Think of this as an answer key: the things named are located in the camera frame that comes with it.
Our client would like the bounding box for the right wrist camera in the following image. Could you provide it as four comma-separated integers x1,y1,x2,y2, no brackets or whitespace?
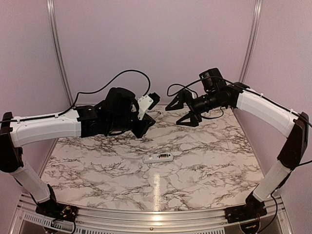
184,89,198,99

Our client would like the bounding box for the left aluminium frame post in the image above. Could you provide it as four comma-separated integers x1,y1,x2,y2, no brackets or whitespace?
46,0,74,105

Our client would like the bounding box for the aluminium frame post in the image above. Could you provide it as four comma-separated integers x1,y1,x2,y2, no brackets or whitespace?
46,0,74,105
239,0,263,83

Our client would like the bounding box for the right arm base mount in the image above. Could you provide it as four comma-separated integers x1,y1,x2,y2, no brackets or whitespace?
224,205,267,223

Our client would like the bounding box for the clear handle screwdriver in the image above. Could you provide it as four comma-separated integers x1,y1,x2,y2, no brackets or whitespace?
153,111,161,120

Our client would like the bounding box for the left black camera cable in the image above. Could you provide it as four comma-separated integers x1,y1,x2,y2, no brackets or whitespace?
70,70,151,113

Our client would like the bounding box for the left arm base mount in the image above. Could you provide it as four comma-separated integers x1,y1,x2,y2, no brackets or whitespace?
36,204,78,222

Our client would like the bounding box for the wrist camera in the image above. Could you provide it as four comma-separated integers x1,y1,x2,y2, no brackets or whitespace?
184,89,198,99
136,92,160,120

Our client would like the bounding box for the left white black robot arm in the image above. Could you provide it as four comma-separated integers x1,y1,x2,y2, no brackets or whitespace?
0,88,160,217

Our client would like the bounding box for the front aluminium frame rail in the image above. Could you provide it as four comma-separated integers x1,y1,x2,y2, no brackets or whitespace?
9,194,293,234

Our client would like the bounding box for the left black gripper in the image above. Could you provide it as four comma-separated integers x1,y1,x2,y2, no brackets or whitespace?
108,111,156,138

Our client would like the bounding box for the right aluminium frame post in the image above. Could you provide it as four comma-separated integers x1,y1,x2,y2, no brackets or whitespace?
239,0,263,83

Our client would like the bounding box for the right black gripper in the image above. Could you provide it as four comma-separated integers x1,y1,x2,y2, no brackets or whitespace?
166,90,226,126

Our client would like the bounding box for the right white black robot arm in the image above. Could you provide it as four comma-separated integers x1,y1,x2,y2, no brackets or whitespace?
165,68,309,218

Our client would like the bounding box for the black camera cable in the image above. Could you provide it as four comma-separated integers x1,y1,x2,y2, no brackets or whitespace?
166,77,225,98
70,70,151,113

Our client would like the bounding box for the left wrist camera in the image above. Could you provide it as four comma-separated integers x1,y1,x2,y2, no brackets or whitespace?
136,92,160,120

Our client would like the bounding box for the right black camera cable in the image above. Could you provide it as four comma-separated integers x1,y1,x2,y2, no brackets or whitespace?
166,77,225,98

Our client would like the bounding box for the white remote control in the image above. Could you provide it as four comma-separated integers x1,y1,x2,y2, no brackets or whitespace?
142,153,174,164

